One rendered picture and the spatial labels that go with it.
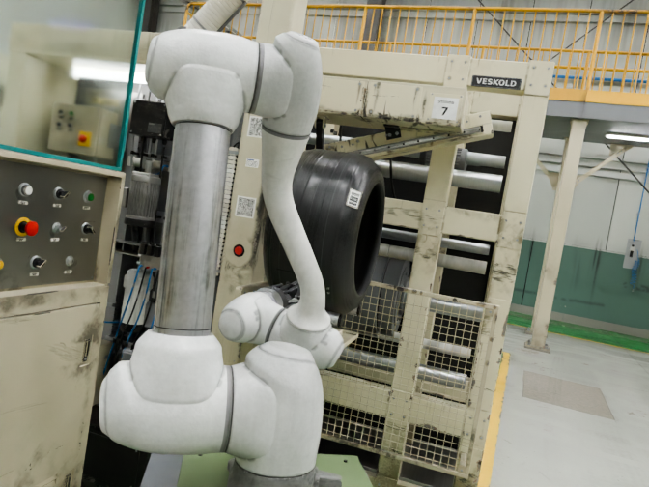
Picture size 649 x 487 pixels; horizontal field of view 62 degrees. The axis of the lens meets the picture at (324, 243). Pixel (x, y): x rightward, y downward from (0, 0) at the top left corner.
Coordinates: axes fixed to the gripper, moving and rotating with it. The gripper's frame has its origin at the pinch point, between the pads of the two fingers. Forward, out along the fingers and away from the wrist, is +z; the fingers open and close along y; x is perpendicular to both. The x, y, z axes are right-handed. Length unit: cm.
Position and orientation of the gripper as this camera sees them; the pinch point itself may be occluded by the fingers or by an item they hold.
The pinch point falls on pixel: (296, 286)
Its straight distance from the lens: 161.9
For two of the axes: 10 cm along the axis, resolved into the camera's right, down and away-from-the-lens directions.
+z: 3.1, -1.4, 9.4
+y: -9.4, -1.7, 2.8
